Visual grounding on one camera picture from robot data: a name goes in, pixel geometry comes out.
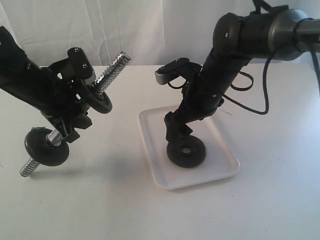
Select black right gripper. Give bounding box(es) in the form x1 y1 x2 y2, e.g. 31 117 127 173
164 104 208 145

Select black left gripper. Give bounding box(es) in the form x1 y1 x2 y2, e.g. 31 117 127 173
41 59 92 143

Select chrome threaded dumbbell bar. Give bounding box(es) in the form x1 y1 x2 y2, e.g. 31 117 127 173
19 51 131 178

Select black weight plate with tape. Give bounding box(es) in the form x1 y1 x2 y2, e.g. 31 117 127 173
24 127 70 167

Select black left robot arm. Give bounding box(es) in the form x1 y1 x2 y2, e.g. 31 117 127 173
0 26 92 143

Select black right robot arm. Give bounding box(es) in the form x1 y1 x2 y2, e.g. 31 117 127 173
155 5 320 154

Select white plastic tray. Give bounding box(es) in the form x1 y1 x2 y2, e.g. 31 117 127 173
137 105 241 191

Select white fabric backdrop curtain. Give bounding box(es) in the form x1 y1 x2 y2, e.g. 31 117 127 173
0 0 320 68

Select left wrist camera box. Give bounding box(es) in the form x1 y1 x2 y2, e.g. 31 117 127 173
67 47 96 86

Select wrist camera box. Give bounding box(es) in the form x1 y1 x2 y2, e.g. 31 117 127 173
67 47 96 86
154 57 190 85

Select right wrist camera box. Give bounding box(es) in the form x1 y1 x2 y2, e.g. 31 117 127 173
154 57 190 85

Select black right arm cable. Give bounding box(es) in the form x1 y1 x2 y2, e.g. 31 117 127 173
219 0 320 116

